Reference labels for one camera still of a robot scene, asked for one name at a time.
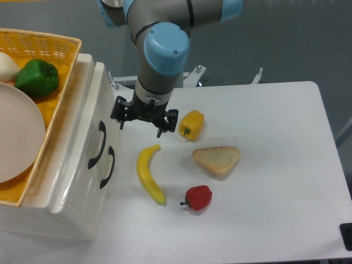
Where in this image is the yellow banana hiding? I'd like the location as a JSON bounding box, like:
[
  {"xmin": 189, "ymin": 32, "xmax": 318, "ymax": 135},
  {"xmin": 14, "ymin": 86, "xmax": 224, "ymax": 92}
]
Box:
[{"xmin": 136, "ymin": 144, "xmax": 166, "ymax": 205}]

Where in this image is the pink plate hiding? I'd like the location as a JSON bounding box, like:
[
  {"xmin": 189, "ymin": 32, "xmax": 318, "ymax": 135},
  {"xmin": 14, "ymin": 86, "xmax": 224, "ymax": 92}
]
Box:
[{"xmin": 1, "ymin": 83, "xmax": 45, "ymax": 182}]

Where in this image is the black drawer handle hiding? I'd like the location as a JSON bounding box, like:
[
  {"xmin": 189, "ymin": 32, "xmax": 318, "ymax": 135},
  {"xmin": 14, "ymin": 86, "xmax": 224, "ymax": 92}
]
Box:
[
  {"xmin": 87, "ymin": 120, "xmax": 107, "ymax": 169},
  {"xmin": 100, "ymin": 146, "xmax": 116, "ymax": 189}
]

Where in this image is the white drawer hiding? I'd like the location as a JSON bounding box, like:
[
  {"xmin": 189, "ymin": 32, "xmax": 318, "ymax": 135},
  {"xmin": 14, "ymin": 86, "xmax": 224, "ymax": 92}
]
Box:
[{"xmin": 51, "ymin": 62, "xmax": 120, "ymax": 240}]

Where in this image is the black top drawer handle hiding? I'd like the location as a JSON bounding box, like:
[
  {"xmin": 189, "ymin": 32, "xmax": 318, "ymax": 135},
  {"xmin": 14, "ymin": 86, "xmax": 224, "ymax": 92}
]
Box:
[{"xmin": 87, "ymin": 120, "xmax": 107, "ymax": 169}]

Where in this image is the yellow woven basket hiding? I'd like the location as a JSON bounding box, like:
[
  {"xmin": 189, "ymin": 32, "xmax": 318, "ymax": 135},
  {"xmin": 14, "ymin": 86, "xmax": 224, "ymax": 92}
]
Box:
[{"xmin": 1, "ymin": 28, "xmax": 82, "ymax": 207}]

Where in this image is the white drawer cabinet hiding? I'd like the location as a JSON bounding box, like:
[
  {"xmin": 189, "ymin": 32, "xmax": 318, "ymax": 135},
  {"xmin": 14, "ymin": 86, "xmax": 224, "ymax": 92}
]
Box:
[{"xmin": 1, "ymin": 54, "xmax": 120, "ymax": 240}]

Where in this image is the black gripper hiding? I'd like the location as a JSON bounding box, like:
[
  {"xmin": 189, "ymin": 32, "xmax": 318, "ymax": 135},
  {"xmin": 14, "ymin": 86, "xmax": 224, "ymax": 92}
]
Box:
[{"xmin": 110, "ymin": 96, "xmax": 179, "ymax": 138}]

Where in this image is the yellow bell pepper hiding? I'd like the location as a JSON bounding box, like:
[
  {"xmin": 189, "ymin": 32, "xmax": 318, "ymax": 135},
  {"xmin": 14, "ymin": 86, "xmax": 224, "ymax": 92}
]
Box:
[{"xmin": 178, "ymin": 110, "xmax": 205, "ymax": 141}]

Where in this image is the green bell pepper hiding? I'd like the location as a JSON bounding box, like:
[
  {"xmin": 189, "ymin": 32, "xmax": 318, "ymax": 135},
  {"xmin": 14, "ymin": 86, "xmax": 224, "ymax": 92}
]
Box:
[{"xmin": 15, "ymin": 59, "xmax": 59, "ymax": 97}]

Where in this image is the white onion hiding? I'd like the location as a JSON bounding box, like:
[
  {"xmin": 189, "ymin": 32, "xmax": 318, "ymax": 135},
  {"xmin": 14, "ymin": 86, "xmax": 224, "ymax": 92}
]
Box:
[{"xmin": 0, "ymin": 52, "xmax": 20, "ymax": 83}]

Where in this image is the slice of bread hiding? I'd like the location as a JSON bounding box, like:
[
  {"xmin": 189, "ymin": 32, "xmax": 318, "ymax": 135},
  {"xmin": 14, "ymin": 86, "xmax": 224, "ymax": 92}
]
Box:
[{"xmin": 192, "ymin": 146, "xmax": 241, "ymax": 175}]

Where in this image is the red bell pepper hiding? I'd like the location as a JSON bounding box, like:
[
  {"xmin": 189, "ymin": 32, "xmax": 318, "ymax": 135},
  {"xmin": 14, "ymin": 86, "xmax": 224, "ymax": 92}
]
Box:
[{"xmin": 180, "ymin": 185, "xmax": 212, "ymax": 211}]

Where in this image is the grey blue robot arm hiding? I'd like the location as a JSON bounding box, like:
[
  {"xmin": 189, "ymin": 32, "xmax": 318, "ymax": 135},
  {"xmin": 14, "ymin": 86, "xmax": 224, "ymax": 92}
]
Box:
[{"xmin": 97, "ymin": 0, "xmax": 244, "ymax": 136}]

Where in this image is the black lower drawer handle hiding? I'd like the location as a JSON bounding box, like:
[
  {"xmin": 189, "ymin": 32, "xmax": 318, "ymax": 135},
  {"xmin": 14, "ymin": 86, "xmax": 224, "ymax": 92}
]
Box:
[{"xmin": 100, "ymin": 146, "xmax": 116, "ymax": 189}]

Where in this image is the black corner device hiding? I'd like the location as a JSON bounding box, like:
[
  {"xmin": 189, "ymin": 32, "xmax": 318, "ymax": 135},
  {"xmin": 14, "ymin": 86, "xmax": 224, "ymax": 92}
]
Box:
[{"xmin": 339, "ymin": 223, "xmax": 352, "ymax": 251}]

